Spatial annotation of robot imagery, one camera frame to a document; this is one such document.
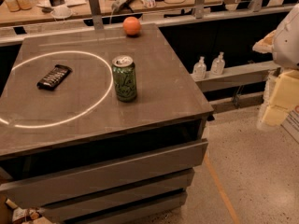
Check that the green soda can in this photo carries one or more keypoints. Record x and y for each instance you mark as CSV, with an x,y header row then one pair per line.
x,y
123,70

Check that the grey drawer cabinet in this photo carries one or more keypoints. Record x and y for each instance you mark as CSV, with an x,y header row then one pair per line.
x,y
82,122

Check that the left clear sanitizer bottle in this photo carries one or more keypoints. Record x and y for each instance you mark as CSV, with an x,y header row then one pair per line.
x,y
199,69

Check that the clear sanitizer bottle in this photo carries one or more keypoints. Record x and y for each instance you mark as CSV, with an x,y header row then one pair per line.
x,y
199,69
218,64

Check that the right clear sanitizer bottle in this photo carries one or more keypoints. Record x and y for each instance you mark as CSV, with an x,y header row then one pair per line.
x,y
218,64

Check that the orange fruit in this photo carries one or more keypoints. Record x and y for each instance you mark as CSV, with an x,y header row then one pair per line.
x,y
131,26

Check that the black chocolate bar wrapper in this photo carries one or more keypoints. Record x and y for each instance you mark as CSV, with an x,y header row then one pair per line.
x,y
54,77

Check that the bottom grey drawer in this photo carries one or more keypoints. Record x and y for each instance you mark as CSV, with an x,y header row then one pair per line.
x,y
135,210

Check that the grey drawer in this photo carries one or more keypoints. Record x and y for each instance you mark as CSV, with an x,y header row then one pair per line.
x,y
46,189
102,200
135,210

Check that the grey power strip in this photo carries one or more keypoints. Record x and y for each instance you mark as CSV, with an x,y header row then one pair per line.
x,y
119,4

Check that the grey metal ledge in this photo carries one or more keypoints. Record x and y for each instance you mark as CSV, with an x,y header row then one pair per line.
x,y
237,76

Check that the middle grey drawer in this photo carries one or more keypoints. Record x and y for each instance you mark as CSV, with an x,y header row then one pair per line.
x,y
102,200

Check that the top grey drawer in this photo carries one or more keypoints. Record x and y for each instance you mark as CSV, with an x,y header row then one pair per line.
x,y
46,189

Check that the wooden desk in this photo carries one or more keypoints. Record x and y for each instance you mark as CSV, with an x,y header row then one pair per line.
x,y
83,11

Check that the left amber jar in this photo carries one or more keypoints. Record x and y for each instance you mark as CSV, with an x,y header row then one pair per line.
x,y
12,5

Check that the left metal bracket post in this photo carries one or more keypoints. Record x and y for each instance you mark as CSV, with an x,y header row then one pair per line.
x,y
96,14

